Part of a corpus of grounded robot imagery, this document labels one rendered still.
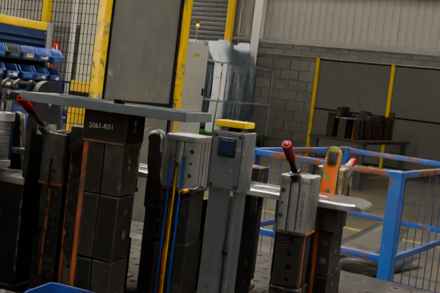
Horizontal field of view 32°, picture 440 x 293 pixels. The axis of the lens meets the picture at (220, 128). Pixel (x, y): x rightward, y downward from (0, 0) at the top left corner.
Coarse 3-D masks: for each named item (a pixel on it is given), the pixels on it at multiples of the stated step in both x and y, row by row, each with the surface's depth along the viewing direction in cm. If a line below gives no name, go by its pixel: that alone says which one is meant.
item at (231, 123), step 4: (216, 120) 145; (220, 120) 145; (224, 120) 145; (228, 120) 145; (232, 120) 147; (236, 120) 150; (216, 124) 145; (220, 124) 145; (224, 124) 145; (228, 124) 144; (232, 124) 144; (236, 124) 144; (240, 124) 143; (244, 124) 143; (248, 124) 145; (252, 124) 147; (232, 128) 146; (236, 128) 146; (240, 128) 144; (244, 128) 143; (248, 128) 145; (252, 128) 147
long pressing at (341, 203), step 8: (144, 168) 193; (144, 176) 181; (256, 184) 183; (264, 184) 184; (272, 184) 187; (248, 192) 172; (256, 192) 171; (264, 192) 170; (272, 192) 170; (320, 192) 182; (320, 200) 166; (328, 200) 169; (336, 200) 171; (344, 200) 173; (352, 200) 174; (360, 200) 176; (328, 208) 165; (336, 208) 165; (344, 208) 164; (352, 208) 164; (360, 208) 165; (368, 208) 172
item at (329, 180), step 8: (328, 152) 188; (336, 152) 187; (328, 160) 187; (336, 160) 187; (328, 168) 188; (336, 168) 187; (328, 176) 187; (336, 176) 187; (328, 184) 187; (336, 184) 187; (328, 192) 186; (336, 192) 188
